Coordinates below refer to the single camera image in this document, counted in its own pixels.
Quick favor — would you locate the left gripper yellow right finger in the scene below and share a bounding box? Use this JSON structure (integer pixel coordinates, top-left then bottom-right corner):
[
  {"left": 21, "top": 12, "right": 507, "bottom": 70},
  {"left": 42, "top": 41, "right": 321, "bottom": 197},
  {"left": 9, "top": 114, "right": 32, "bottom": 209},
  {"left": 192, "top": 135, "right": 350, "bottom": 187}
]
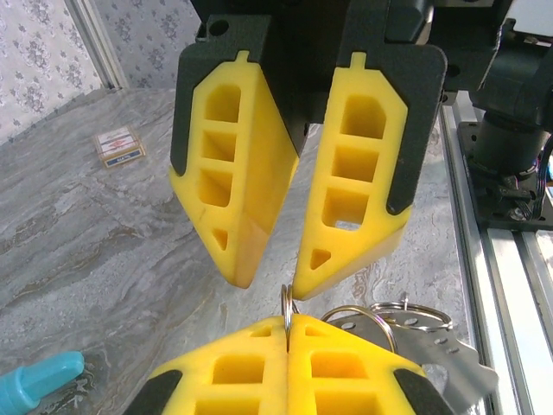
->
[{"left": 288, "top": 313, "right": 455, "bottom": 415}]

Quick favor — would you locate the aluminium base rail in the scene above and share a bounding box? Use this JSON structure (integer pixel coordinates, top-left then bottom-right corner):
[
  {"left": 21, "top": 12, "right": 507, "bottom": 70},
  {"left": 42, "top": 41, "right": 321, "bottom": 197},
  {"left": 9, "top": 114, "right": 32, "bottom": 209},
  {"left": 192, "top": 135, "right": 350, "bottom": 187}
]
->
[{"left": 439, "top": 103, "right": 553, "bottom": 415}]

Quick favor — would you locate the silver split ring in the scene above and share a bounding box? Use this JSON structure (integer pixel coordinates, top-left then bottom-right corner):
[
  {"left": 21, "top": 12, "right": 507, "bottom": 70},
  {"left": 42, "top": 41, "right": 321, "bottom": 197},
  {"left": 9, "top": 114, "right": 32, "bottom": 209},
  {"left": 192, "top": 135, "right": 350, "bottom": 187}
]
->
[
  {"left": 279, "top": 284, "right": 302, "bottom": 352},
  {"left": 321, "top": 304, "right": 397, "bottom": 364},
  {"left": 370, "top": 301, "right": 454, "bottom": 333}
]

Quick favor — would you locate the playing card box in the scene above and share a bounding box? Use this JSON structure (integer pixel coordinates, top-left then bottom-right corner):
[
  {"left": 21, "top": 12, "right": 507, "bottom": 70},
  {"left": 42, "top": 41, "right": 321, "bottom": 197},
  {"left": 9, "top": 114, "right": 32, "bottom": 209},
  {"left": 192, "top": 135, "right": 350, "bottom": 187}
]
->
[{"left": 92, "top": 124, "right": 147, "bottom": 170}]

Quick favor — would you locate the thin coloured wire bundle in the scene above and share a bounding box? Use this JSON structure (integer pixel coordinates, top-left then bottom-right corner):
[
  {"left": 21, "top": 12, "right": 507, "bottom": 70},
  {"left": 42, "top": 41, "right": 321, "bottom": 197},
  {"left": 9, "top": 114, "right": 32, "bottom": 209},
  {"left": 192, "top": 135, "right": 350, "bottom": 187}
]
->
[{"left": 533, "top": 142, "right": 553, "bottom": 205}]

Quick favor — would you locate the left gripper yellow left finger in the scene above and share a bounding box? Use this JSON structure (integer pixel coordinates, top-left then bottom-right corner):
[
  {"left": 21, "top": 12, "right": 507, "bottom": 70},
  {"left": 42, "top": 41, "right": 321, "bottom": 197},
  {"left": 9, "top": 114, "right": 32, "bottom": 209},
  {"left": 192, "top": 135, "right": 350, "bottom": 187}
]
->
[{"left": 124, "top": 314, "right": 290, "bottom": 415}]

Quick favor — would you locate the aluminium frame post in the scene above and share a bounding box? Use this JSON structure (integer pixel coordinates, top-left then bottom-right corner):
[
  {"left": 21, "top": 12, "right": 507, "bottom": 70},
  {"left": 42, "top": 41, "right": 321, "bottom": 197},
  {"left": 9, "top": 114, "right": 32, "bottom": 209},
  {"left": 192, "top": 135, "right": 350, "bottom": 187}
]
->
[{"left": 64, "top": 0, "right": 130, "bottom": 91}]

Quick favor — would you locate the teal marker pen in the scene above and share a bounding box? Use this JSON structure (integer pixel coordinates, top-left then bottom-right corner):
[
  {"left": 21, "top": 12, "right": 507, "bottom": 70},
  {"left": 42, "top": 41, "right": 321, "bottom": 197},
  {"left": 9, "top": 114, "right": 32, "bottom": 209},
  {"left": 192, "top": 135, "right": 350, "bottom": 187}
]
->
[{"left": 0, "top": 350, "right": 86, "bottom": 415}]

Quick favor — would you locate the metal key holder plate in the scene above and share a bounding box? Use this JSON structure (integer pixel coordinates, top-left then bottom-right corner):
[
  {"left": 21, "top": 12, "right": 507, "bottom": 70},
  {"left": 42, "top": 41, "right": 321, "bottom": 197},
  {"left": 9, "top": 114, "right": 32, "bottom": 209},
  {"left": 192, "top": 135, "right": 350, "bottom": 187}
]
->
[{"left": 323, "top": 304, "right": 501, "bottom": 415}]

